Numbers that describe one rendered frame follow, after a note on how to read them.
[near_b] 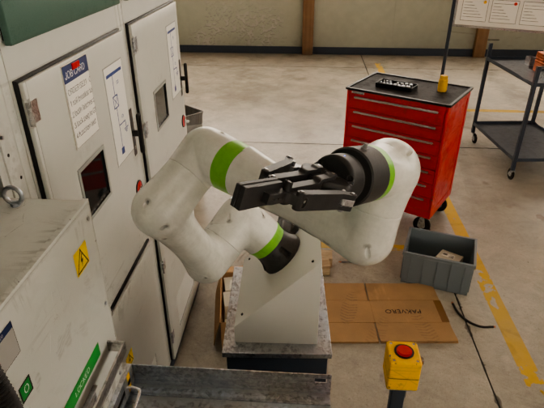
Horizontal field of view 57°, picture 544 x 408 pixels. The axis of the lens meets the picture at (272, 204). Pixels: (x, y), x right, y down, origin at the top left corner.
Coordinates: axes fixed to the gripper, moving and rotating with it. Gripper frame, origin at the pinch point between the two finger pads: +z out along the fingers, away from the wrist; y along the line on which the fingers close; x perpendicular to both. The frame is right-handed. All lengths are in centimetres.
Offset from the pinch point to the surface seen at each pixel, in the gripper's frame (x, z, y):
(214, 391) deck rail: -70, -34, 19
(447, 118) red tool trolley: -19, -258, 68
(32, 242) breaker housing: -27.4, 7.0, 36.1
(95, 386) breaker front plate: -60, -5, 27
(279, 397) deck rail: -65, -43, 6
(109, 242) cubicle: -61, -38, 74
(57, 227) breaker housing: -26.4, 2.0, 37.8
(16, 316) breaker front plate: -31.3, 14.7, 24.0
